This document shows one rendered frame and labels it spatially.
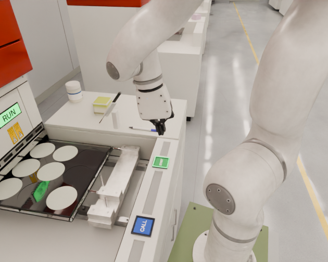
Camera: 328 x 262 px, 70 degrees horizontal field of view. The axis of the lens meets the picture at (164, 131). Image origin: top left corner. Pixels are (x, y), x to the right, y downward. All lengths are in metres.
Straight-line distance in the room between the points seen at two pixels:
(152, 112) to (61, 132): 0.57
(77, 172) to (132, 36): 0.61
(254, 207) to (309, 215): 1.73
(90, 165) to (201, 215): 0.47
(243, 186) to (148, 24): 0.37
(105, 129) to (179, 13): 0.67
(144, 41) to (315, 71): 0.32
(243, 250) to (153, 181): 0.34
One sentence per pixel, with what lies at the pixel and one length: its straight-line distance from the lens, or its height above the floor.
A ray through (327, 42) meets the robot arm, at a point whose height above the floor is 1.47.
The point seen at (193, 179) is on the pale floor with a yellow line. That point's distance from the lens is 2.14.
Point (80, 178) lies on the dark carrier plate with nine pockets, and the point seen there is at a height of 0.90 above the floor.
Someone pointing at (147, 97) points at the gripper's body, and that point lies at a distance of 0.69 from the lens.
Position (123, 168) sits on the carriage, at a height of 0.88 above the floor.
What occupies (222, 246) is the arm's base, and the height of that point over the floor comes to 0.98.
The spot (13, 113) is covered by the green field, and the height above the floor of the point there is 1.10.
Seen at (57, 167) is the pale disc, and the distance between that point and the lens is 1.03.
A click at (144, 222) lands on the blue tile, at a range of 0.71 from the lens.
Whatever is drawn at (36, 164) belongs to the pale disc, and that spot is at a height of 0.90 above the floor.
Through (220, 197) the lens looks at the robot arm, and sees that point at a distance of 0.45.
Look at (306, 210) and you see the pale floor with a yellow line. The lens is 2.21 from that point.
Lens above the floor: 1.56
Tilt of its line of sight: 36 degrees down
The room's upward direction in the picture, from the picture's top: straight up
